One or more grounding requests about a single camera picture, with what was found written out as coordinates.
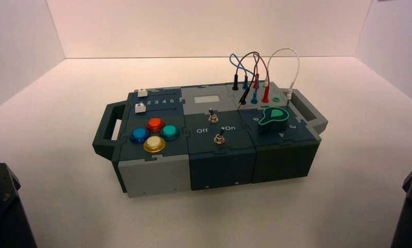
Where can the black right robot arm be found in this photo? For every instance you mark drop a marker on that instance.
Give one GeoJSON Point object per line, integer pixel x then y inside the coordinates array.
{"type": "Point", "coordinates": [411, 212]}

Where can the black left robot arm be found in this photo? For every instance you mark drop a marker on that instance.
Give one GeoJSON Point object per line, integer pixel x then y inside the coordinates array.
{"type": "Point", "coordinates": [3, 212]}

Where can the dark green grey modular box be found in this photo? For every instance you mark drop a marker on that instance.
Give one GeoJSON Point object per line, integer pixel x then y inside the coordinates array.
{"type": "Point", "coordinates": [219, 171]}

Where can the grey display screen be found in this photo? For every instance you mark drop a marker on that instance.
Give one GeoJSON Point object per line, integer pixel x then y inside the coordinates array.
{"type": "Point", "coordinates": [207, 99]}

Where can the teal round push button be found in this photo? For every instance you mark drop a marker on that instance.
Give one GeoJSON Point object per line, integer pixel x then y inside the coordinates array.
{"type": "Point", "coordinates": [170, 132]}

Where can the red round push button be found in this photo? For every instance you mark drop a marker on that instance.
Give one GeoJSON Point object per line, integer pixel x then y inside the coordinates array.
{"type": "Point", "coordinates": [155, 124]}

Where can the yellow round push button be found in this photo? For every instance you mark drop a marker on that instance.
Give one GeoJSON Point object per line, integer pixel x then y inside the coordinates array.
{"type": "Point", "coordinates": [154, 144]}

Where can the white slider block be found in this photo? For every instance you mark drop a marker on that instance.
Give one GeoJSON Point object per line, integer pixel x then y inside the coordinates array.
{"type": "Point", "coordinates": [142, 92]}
{"type": "Point", "coordinates": [140, 108]}

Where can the blue round push button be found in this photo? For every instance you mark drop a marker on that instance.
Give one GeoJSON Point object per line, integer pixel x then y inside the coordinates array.
{"type": "Point", "coordinates": [139, 135]}

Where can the green rotary knob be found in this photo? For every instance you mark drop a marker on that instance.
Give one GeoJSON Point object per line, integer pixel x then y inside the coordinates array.
{"type": "Point", "coordinates": [274, 120]}

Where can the green round socket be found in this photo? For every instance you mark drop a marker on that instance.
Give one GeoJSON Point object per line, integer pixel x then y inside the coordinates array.
{"type": "Point", "coordinates": [277, 99]}

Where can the metal toggle switch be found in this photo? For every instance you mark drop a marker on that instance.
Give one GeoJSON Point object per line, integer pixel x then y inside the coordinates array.
{"type": "Point", "coordinates": [219, 138]}
{"type": "Point", "coordinates": [212, 118]}

